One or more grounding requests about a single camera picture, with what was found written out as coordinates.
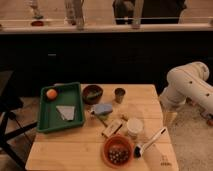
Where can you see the grey towel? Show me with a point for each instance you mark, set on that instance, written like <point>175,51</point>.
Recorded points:
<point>67,112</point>

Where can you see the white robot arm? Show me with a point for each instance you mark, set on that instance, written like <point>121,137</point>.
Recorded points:
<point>188,81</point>

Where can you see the dark brown bowl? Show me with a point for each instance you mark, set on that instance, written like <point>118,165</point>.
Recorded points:
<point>92,94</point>

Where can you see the blue sponge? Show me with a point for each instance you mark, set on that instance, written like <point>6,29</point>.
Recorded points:
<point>101,109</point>

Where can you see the wooden block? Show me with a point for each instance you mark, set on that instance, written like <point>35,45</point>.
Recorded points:
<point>113,127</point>

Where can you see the green plastic tray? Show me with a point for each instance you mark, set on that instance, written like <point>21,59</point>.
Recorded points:
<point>49,118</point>

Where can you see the orange ball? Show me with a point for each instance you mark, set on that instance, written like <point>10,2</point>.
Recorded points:
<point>51,94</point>

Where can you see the orange bowl with beads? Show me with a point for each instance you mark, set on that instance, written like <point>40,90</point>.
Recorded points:
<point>117,151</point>

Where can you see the dark red dish on counter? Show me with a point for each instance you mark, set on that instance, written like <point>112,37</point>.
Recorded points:
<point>37,23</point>

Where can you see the black chair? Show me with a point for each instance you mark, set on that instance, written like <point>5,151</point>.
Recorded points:
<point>8,114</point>

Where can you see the white handled brush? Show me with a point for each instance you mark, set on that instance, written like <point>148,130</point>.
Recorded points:
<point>140,148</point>

